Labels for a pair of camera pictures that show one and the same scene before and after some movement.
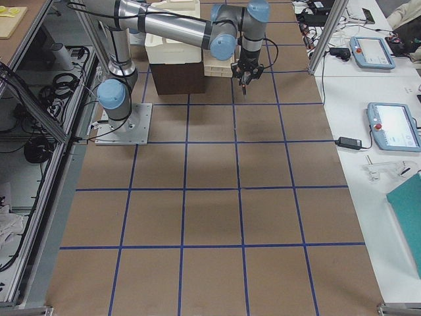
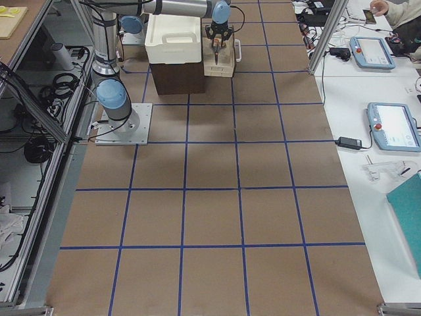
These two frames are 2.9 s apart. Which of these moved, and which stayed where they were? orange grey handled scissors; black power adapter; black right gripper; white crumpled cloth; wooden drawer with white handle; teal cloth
Moved: black right gripper; orange grey handled scissors
Stayed: white crumpled cloth; black power adapter; teal cloth; wooden drawer with white handle
